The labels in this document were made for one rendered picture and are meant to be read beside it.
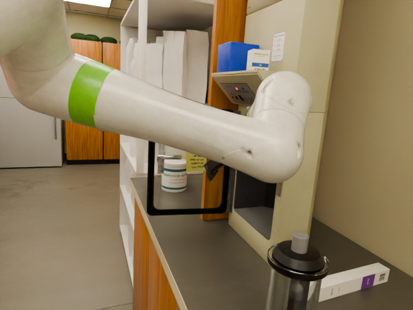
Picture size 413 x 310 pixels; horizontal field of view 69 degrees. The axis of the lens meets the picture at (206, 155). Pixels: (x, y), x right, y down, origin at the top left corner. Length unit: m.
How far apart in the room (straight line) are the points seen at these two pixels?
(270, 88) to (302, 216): 0.49
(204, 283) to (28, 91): 0.63
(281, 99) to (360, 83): 0.75
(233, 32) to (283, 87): 0.63
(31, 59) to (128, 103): 0.15
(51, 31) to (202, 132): 0.26
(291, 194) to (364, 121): 0.47
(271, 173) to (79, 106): 0.34
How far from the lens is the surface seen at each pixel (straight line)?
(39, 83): 0.56
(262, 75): 0.80
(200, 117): 0.51
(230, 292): 0.87
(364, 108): 1.26
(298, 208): 0.95
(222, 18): 1.17
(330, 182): 1.38
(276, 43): 0.96
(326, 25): 0.92
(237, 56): 0.98
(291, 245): 0.61
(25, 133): 5.72
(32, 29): 0.49
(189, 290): 0.87
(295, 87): 0.59
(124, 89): 0.53
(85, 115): 0.55
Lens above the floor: 1.45
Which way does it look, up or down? 12 degrees down
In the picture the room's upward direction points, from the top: 4 degrees clockwise
